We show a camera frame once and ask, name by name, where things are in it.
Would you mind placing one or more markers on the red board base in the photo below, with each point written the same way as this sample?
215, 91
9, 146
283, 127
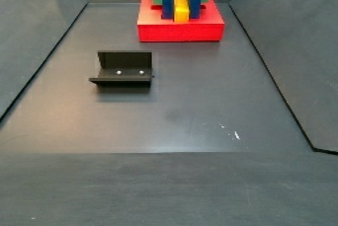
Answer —
155, 29

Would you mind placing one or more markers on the yellow long bar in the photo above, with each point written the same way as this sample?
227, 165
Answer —
180, 11

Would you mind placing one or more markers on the blue block right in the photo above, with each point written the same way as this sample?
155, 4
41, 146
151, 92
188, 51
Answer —
194, 6

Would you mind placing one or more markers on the blue block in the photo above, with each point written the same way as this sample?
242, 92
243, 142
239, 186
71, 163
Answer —
194, 6
167, 9

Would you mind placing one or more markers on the blue block left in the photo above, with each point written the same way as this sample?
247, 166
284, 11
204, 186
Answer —
167, 9

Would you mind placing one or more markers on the black angle bracket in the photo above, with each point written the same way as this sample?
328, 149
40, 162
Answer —
124, 67

